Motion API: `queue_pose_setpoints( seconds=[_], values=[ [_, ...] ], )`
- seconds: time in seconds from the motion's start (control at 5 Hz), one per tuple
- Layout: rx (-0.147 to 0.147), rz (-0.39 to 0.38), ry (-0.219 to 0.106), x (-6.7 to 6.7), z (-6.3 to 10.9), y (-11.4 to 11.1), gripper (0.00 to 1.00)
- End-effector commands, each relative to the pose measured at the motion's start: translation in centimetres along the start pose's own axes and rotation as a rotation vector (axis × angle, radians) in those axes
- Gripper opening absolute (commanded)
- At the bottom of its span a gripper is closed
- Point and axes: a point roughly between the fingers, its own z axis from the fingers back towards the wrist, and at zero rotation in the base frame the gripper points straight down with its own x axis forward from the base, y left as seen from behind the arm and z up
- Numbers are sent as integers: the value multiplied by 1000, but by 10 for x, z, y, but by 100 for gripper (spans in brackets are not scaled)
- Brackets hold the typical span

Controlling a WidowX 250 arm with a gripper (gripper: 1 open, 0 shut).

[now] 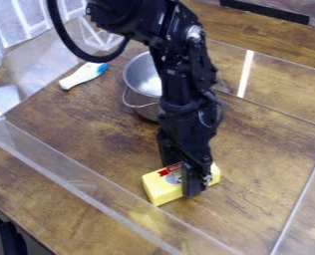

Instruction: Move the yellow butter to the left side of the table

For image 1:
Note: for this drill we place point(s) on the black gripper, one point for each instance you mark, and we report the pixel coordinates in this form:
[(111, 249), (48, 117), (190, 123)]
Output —
[(186, 128)]

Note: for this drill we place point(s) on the yellow butter block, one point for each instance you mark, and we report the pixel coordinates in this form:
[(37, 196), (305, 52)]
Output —
[(162, 184)]

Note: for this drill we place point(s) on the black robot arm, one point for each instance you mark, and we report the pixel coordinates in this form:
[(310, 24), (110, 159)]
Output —
[(167, 27)]

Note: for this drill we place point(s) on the stainless steel pot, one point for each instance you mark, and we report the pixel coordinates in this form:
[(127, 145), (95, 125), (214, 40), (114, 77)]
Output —
[(142, 89)]

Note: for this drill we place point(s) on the clear acrylic barrier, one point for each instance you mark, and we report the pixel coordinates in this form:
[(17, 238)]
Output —
[(75, 150)]

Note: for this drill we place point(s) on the black table leg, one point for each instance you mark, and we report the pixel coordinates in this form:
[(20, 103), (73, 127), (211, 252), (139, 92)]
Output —
[(12, 241)]

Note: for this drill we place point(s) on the black bar at table edge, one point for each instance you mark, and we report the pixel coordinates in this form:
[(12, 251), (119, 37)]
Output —
[(265, 11)]

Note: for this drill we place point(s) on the white curtain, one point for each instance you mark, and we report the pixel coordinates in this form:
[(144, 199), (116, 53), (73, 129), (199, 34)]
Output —
[(24, 19)]

